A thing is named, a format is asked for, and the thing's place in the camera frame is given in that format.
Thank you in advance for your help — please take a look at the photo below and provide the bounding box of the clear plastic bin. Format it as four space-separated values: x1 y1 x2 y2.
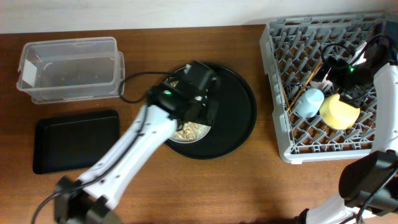
16 37 125 104

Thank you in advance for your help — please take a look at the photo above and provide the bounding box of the grey plate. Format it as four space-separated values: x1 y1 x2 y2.
169 124 211 144

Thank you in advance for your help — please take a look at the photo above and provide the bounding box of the grey dishwasher rack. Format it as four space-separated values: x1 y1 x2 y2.
260 13 397 164

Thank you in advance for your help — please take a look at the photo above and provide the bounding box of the food scraps and rice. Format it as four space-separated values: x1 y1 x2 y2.
174 122 200 141

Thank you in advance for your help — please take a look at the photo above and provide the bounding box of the round black tray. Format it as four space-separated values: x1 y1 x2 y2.
164 62 257 159

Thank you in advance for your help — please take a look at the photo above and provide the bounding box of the yellow bowl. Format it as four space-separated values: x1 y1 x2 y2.
319 94 361 130

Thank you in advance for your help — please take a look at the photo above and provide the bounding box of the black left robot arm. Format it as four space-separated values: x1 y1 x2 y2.
54 79 218 223

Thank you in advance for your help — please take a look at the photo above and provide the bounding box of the wooden chopstick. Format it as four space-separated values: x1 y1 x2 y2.
288 60 323 113
282 86 290 111

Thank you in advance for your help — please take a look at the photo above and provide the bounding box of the light blue cup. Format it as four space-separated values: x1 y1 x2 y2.
296 88 325 118

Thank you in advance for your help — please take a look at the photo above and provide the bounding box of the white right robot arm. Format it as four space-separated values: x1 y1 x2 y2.
293 21 397 223

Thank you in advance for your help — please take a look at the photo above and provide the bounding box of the pink cup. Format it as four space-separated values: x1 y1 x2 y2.
310 71 333 91

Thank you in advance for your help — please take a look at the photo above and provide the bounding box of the black rectangular tray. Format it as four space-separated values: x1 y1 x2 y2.
32 110 120 174

